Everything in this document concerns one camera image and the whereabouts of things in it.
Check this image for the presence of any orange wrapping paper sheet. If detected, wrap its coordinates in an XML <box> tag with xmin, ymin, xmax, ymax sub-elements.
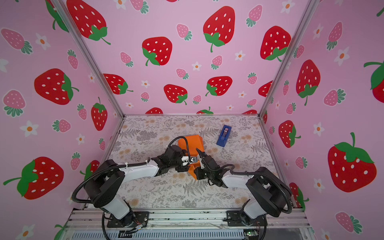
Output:
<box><xmin>186</xmin><ymin>135</ymin><xmax>205</xmax><ymax>180</ymax></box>

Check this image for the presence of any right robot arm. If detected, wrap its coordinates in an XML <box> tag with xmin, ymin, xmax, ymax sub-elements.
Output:
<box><xmin>194</xmin><ymin>149</ymin><xmax>294</xmax><ymax>225</ymax></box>

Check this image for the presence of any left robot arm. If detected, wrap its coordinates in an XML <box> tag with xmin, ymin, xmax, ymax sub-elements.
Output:
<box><xmin>83</xmin><ymin>145</ymin><xmax>199</xmax><ymax>220</ymax></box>

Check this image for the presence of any blue tape dispenser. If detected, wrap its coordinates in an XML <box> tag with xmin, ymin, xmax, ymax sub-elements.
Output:
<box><xmin>217</xmin><ymin>125</ymin><xmax>232</xmax><ymax>147</ymax></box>

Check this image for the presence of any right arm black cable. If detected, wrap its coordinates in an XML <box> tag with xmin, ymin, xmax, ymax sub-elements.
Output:
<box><xmin>218</xmin><ymin>164</ymin><xmax>293</xmax><ymax>240</ymax></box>

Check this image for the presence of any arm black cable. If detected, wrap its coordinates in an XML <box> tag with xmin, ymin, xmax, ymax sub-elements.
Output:
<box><xmin>71</xmin><ymin>135</ymin><xmax>193</xmax><ymax>240</ymax></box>
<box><xmin>218</xmin><ymin>164</ymin><xmax>293</xmax><ymax>240</ymax></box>

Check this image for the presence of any aluminium front frame rail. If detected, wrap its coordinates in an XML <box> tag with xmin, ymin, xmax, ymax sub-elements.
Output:
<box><xmin>58</xmin><ymin>209</ymin><xmax>316</xmax><ymax>240</ymax></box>

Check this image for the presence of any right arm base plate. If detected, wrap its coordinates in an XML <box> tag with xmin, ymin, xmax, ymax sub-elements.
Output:
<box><xmin>223</xmin><ymin>211</ymin><xmax>268</xmax><ymax>227</ymax></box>

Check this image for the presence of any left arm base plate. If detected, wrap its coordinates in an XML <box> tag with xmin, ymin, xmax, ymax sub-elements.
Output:
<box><xmin>107</xmin><ymin>211</ymin><xmax>150</xmax><ymax>229</ymax></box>

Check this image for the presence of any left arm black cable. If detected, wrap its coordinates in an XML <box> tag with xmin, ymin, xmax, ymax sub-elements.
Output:
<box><xmin>71</xmin><ymin>135</ymin><xmax>193</xmax><ymax>240</ymax></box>

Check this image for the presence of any right aluminium corner post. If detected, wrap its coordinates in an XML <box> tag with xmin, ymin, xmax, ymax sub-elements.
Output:
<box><xmin>258</xmin><ymin>0</ymin><xmax>320</xmax><ymax>120</ymax></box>

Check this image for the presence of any aluminium corner post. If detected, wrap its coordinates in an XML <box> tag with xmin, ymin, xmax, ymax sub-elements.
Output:
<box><xmin>258</xmin><ymin>0</ymin><xmax>320</xmax><ymax>120</ymax></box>
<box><xmin>52</xmin><ymin>0</ymin><xmax>125</xmax><ymax>119</ymax></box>

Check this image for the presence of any left aluminium corner post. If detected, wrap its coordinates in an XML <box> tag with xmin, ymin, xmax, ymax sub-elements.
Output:
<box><xmin>52</xmin><ymin>0</ymin><xmax>125</xmax><ymax>119</ymax></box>

